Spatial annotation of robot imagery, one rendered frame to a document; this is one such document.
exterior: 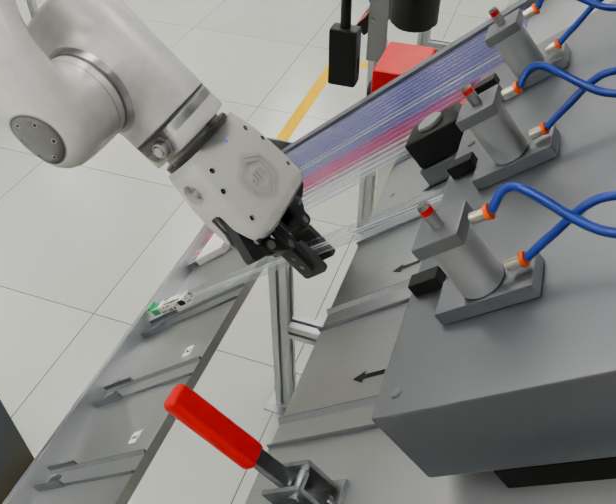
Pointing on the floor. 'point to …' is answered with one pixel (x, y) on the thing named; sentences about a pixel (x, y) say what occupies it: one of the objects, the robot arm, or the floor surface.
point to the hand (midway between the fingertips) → (308, 251)
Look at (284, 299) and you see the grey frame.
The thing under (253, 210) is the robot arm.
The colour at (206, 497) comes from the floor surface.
